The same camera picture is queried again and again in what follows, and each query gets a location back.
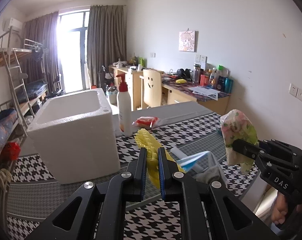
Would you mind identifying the left brown curtain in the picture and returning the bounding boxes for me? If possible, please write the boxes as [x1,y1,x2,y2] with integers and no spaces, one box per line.
[22,11,59,91]

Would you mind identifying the brown curtain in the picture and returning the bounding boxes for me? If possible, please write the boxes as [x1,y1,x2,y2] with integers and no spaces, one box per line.
[22,11,59,91]
[87,5,127,87]

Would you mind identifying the white tissue paper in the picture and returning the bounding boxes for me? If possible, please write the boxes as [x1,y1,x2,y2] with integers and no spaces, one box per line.
[170,147,207,173]

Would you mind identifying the blue face mask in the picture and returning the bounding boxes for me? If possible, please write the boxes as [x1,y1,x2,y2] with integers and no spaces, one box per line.
[176,151,211,173]

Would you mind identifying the houndstooth tablecloth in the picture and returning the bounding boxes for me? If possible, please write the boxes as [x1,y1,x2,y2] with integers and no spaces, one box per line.
[7,113,258,239]

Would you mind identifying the white bucket on floor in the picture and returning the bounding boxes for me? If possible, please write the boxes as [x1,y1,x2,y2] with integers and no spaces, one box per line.
[107,86,118,105]

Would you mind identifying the white pump lotion bottle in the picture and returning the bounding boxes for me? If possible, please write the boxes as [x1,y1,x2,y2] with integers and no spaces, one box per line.
[116,73,133,137]

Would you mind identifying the metal bunk bed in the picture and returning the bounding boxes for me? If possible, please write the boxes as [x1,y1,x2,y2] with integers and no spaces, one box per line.
[0,29,49,139]

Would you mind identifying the white air conditioner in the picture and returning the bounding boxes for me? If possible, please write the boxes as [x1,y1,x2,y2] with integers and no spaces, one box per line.
[3,18,23,32]

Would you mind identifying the smiley wooden chair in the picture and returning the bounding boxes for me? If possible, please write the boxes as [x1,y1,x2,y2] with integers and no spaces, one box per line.
[142,69,162,107]

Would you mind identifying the right hand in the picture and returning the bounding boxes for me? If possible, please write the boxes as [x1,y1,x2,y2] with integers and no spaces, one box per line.
[271,191,302,227]

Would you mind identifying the glass balcony door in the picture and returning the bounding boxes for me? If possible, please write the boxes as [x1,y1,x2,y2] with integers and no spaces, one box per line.
[57,10,90,93]

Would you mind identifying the red plastic bag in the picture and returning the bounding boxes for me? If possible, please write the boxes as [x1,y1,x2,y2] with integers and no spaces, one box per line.
[1,142,21,161]

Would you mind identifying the white foam box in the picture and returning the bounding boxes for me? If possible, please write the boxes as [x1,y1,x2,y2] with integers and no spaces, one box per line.
[27,88,121,184]

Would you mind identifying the black folding chair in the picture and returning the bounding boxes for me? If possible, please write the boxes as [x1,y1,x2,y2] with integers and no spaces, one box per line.
[46,74,64,99]

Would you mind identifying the teal bottle on desk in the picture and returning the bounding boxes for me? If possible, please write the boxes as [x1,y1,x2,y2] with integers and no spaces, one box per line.
[224,77,233,94]

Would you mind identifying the red snack packet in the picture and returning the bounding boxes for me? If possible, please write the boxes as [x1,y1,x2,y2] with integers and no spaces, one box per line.
[132,116,160,129]

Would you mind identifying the yellow object on desk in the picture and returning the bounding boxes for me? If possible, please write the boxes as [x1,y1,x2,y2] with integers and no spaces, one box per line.
[175,79,187,84]

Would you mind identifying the grey sock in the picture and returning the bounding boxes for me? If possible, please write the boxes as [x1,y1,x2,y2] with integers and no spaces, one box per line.
[194,166,228,186]

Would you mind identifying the cartoon wall picture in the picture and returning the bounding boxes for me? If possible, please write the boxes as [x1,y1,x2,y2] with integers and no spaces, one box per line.
[178,30,195,52]

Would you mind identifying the floral green tissue pack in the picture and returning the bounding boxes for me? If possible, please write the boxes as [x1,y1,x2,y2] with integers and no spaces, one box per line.
[220,109,259,176]

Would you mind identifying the right brown curtain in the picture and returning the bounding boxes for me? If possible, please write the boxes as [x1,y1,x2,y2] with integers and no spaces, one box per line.
[87,5,127,87]

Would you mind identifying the papers on desk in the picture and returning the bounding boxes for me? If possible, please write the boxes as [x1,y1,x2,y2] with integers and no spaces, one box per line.
[188,86,220,101]

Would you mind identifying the wooden desk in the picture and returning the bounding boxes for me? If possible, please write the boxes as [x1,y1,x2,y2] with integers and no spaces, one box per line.
[109,66,231,115]

